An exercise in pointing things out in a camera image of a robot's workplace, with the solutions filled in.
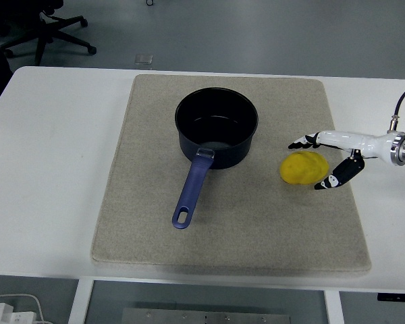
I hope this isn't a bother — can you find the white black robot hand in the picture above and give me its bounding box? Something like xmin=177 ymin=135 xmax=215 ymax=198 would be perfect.
xmin=288 ymin=130 xmax=398 ymax=192

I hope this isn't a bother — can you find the yellow potato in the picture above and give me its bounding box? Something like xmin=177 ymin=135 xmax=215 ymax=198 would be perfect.
xmin=278 ymin=151 xmax=330 ymax=186

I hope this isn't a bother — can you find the beige grey table mat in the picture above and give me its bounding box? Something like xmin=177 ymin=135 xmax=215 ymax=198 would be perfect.
xmin=91 ymin=74 xmax=373 ymax=275

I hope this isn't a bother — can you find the white table leg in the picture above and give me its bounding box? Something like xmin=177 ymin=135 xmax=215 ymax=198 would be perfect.
xmin=67 ymin=279 xmax=95 ymax=324
xmin=323 ymin=290 xmax=345 ymax=324

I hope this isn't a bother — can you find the grey metal plate with screws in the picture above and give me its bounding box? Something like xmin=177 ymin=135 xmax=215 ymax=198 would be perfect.
xmin=121 ymin=307 xmax=292 ymax=324

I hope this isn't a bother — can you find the black office chair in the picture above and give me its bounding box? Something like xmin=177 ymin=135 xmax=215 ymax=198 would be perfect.
xmin=0 ymin=0 xmax=98 ymax=67

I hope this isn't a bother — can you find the white power strip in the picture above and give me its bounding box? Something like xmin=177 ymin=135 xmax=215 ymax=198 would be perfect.
xmin=0 ymin=302 xmax=38 ymax=324

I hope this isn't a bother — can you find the blue pot with handle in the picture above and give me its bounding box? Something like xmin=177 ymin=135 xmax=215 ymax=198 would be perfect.
xmin=171 ymin=86 xmax=260 ymax=230

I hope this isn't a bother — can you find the white cable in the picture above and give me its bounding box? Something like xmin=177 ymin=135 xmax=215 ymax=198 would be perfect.
xmin=0 ymin=293 xmax=51 ymax=324

